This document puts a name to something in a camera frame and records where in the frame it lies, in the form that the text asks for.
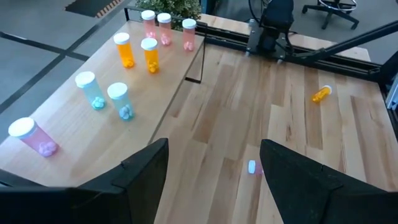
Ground black hazard striped mat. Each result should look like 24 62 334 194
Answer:
65 0 124 18

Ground orange medicine bottle white cap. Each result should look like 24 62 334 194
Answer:
311 85 333 104
113 32 136 69
140 37 160 75

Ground blue-grey desk frame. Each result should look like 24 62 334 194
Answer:
200 0 218 15

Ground salmon medicine bottle white cap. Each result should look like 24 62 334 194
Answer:
157 12 173 47
141 9 157 40
182 18 197 52

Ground green potted plant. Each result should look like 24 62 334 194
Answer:
135 0 202 31

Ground pink medicine bottle white cap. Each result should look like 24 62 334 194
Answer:
248 159 265 175
8 117 60 158

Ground wooden shelf black metal legs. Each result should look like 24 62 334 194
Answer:
0 18 206 187

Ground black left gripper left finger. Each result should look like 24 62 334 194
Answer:
0 138 170 224

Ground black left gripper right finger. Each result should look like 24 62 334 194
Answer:
260 139 398 224

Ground black aluminium table frame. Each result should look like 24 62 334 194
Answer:
195 20 398 110

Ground black office chair base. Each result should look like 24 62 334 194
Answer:
301 0 360 30

